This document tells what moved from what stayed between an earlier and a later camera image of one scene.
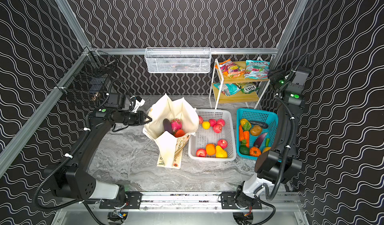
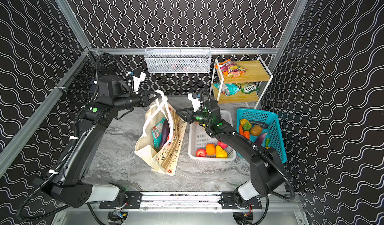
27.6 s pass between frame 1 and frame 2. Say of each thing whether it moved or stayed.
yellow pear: stayed
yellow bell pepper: stayed
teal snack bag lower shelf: stayed
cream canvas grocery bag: moved
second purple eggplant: stayed
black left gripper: moved
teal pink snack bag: moved
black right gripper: moved
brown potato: stayed
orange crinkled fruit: stayed
